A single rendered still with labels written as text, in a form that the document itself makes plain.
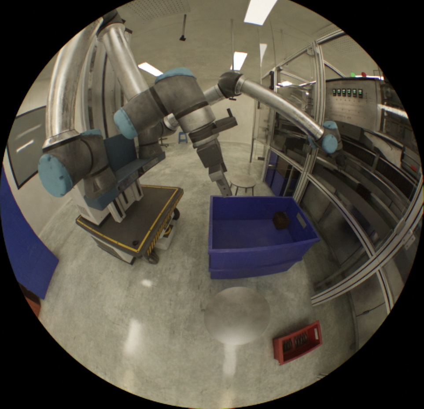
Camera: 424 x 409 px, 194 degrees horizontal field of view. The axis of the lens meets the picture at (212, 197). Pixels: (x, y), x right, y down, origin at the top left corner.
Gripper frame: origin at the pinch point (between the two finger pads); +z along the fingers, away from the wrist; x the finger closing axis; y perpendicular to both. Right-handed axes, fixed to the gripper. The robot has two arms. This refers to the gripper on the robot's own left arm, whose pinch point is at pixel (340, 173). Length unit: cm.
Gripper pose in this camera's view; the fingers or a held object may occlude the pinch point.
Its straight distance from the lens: 104.3
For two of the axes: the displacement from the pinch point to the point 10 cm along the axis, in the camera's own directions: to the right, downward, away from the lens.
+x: 0.5, -5.4, 8.4
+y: 7.1, -5.7, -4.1
